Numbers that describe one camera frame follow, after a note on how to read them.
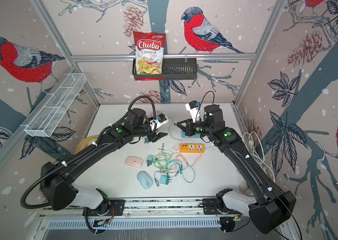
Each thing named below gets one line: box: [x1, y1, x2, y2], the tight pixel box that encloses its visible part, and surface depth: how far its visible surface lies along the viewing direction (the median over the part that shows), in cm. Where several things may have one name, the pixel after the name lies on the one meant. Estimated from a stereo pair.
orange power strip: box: [179, 143, 205, 154], surface depth 94 cm
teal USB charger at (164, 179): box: [160, 175, 170, 185], surface depth 83 cm
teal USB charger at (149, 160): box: [146, 155, 154, 167], surface depth 90 cm
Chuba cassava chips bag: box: [133, 31, 166, 81], surface depth 86 cm
